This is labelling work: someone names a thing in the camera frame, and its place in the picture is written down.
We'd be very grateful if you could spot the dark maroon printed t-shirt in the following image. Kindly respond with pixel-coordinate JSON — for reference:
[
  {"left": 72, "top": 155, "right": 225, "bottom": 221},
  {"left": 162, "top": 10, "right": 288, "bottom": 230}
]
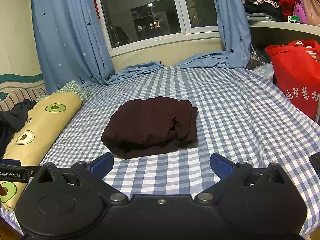
[{"left": 101, "top": 96, "right": 198, "bottom": 159}]

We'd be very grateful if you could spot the white shelf with clothes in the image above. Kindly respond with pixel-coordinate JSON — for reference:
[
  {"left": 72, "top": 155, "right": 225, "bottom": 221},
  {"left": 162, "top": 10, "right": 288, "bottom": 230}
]
[{"left": 242, "top": 0, "right": 319, "bottom": 52}]

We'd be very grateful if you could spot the dark garment beside pillow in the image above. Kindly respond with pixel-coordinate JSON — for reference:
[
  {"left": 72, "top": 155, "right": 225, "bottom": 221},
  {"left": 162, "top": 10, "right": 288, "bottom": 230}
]
[{"left": 0, "top": 99, "right": 37, "bottom": 157}]

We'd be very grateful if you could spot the blue white checkered bedsheet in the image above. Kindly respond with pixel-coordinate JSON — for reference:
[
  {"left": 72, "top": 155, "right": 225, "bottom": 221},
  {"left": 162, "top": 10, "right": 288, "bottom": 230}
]
[{"left": 0, "top": 65, "right": 320, "bottom": 238}]

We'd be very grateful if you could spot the yellow avocado print pillow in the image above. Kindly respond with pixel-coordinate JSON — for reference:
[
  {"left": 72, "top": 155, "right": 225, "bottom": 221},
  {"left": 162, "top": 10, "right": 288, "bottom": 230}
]
[{"left": 0, "top": 91, "right": 83, "bottom": 211}]

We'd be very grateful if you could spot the striped headboard cushion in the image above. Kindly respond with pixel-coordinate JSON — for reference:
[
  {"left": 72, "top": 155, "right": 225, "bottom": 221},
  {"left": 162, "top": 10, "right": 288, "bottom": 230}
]
[{"left": 0, "top": 88, "right": 47, "bottom": 111}]

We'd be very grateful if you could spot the green checkered pillow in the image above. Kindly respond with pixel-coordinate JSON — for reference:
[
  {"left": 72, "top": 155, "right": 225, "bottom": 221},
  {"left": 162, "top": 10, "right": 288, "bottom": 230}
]
[{"left": 35, "top": 81, "right": 89, "bottom": 106}]

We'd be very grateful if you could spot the red tote bag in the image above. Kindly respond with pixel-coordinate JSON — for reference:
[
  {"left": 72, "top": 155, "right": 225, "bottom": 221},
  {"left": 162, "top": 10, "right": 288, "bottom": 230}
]
[{"left": 265, "top": 39, "right": 319, "bottom": 121}]

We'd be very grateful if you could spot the blue star curtain left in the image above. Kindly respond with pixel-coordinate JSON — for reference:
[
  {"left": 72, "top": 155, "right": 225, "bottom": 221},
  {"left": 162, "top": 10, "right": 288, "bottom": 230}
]
[{"left": 30, "top": 0, "right": 166, "bottom": 94}]

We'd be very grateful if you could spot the blue star curtain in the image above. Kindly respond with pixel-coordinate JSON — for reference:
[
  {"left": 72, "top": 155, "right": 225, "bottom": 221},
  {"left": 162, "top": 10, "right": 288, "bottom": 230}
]
[
  {"left": 30, "top": 0, "right": 166, "bottom": 94},
  {"left": 176, "top": 0, "right": 252, "bottom": 69}
]

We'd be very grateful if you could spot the blue star curtain right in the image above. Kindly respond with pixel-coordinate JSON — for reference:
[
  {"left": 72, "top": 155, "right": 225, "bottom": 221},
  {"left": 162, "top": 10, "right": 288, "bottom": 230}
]
[{"left": 176, "top": 0, "right": 252, "bottom": 69}]

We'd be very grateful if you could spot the white framed window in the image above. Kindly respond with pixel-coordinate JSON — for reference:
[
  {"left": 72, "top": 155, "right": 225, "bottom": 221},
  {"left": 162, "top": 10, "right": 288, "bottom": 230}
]
[{"left": 94, "top": 0, "right": 220, "bottom": 57}]

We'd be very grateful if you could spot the pink handbag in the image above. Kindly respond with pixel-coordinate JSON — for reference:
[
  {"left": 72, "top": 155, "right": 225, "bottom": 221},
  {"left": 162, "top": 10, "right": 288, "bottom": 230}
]
[{"left": 293, "top": 0, "right": 320, "bottom": 27}]

